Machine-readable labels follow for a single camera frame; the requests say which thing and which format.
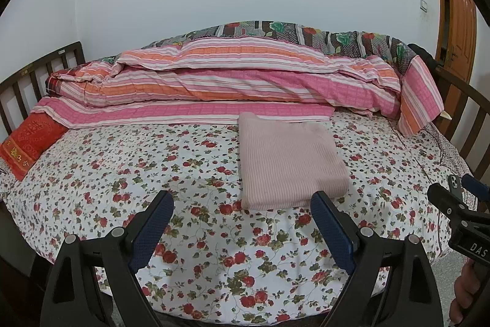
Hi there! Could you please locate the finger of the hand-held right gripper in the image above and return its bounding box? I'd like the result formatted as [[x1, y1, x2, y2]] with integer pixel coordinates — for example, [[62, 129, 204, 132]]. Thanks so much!
[[461, 174, 490, 196], [428, 183, 466, 222]]

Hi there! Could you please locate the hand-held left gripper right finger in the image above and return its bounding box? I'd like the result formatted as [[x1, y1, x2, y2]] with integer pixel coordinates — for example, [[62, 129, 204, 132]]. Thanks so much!
[[311, 191, 445, 327]]

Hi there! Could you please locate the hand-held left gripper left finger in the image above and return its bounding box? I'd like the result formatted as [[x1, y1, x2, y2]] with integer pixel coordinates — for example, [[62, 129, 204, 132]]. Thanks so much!
[[40, 190, 175, 327]]

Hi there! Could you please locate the pink knit sweater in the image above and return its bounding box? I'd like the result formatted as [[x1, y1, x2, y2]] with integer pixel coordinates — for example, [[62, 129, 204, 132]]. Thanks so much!
[[237, 112, 350, 211]]

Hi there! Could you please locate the person's right hand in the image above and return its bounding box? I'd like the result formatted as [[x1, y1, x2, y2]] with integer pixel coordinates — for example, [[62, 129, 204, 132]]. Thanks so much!
[[449, 260, 485, 324]]

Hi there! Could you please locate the dark grey smartphone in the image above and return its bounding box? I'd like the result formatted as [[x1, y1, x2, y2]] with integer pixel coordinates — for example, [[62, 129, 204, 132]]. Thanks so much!
[[447, 175, 465, 205]]

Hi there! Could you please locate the floral bed sheet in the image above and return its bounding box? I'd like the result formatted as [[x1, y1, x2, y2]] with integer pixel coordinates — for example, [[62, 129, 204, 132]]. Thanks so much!
[[0, 108, 471, 324]]

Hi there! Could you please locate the dark cloth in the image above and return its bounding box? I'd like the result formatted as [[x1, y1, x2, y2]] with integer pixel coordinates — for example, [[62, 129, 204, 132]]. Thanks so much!
[[408, 43, 445, 69]]

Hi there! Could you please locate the red patterned pillow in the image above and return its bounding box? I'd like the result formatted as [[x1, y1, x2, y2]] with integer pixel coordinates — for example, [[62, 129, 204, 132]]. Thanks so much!
[[0, 113, 70, 181]]

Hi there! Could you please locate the orange wooden door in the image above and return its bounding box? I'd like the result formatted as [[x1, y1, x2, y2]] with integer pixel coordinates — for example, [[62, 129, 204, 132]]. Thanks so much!
[[434, 0, 479, 109]]

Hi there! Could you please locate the pink orange striped quilt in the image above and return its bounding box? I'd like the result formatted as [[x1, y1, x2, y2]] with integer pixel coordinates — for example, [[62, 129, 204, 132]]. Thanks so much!
[[36, 36, 445, 138]]

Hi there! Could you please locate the floral patchwork quilt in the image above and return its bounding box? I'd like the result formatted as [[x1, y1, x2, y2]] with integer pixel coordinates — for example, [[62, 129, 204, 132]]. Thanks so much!
[[92, 20, 418, 75]]

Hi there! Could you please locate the dark wooden headboard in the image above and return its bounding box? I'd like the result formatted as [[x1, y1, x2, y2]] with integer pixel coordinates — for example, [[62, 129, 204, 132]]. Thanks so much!
[[0, 41, 85, 136]]

